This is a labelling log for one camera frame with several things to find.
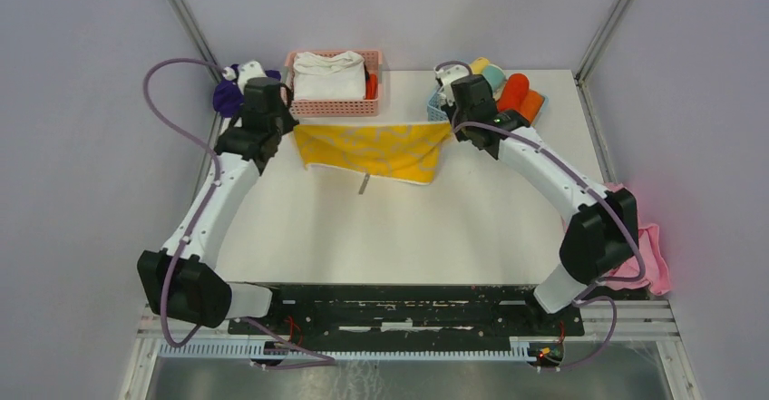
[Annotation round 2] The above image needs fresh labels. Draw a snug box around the folded white towel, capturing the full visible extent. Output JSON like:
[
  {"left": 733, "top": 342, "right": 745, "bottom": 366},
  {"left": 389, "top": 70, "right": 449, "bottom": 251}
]
[{"left": 292, "top": 51, "right": 366, "bottom": 101}]

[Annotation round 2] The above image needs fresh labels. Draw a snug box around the orange and peach rolled towel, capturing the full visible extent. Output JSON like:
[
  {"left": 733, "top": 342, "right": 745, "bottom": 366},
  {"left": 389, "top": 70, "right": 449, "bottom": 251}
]
[{"left": 518, "top": 90, "right": 545, "bottom": 124}]

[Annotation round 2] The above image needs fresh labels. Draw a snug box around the pink perforated plastic basket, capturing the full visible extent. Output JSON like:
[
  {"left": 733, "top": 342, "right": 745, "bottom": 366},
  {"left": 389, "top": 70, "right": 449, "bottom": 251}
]
[{"left": 285, "top": 50, "right": 383, "bottom": 117}]

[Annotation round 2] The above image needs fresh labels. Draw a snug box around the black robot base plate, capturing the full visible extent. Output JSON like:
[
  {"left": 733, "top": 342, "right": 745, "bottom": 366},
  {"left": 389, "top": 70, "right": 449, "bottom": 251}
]
[{"left": 259, "top": 284, "right": 585, "bottom": 352}]

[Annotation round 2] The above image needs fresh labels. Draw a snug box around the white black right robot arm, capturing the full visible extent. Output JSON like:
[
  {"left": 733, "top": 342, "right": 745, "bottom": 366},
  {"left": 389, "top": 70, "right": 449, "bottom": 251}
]
[{"left": 451, "top": 74, "right": 643, "bottom": 335}]

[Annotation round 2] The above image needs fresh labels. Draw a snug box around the blue perforated plastic basket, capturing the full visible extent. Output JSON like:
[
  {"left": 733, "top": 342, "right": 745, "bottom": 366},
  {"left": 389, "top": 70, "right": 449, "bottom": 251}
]
[{"left": 426, "top": 88, "right": 548, "bottom": 125}]

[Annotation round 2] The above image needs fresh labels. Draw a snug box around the orange towel in pink basket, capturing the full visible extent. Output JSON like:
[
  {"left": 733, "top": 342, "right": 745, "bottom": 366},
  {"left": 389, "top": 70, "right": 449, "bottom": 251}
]
[{"left": 365, "top": 73, "right": 378, "bottom": 100}]

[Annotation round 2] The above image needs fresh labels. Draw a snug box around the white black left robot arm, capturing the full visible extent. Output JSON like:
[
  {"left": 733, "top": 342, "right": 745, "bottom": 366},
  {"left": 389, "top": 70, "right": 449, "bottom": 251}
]
[{"left": 137, "top": 77, "right": 297, "bottom": 334}]

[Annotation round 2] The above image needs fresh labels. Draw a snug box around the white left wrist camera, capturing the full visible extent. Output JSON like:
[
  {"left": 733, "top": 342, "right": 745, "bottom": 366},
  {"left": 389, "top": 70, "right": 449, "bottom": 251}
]
[{"left": 223, "top": 60, "right": 267, "bottom": 94}]

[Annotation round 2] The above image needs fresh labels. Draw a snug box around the red-orange rolled towel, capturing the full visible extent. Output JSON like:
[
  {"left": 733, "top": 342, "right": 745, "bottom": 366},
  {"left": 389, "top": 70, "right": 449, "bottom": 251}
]
[{"left": 496, "top": 73, "right": 530, "bottom": 112}]

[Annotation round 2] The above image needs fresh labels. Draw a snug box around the crumpled purple cloth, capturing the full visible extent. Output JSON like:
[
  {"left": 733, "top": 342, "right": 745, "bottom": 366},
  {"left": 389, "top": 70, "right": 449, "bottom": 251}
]
[{"left": 212, "top": 70, "right": 281, "bottom": 118}]

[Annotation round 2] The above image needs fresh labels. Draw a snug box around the teal rolled towel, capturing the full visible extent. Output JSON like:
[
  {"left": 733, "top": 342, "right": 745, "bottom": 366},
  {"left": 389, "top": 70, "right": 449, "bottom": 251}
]
[{"left": 481, "top": 63, "right": 507, "bottom": 93}]

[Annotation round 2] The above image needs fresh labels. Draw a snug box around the crumpled pink cloth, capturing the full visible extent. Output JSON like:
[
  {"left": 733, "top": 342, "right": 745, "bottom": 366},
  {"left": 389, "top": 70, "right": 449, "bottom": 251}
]
[{"left": 561, "top": 183, "right": 672, "bottom": 297}]

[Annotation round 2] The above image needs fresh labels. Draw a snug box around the yellow rolled towel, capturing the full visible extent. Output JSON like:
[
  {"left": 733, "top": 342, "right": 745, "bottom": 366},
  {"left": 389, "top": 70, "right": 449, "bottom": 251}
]
[{"left": 469, "top": 57, "right": 490, "bottom": 74}]

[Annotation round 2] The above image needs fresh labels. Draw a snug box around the white slotted cable duct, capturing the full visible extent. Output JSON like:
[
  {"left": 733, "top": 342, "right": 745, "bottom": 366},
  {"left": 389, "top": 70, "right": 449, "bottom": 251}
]
[{"left": 158, "top": 339, "right": 535, "bottom": 363}]

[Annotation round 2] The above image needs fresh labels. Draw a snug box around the yellow towel with grey pattern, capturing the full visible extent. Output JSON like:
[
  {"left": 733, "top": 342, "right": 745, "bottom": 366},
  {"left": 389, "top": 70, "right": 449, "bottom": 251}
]
[{"left": 293, "top": 122, "right": 452, "bottom": 185}]

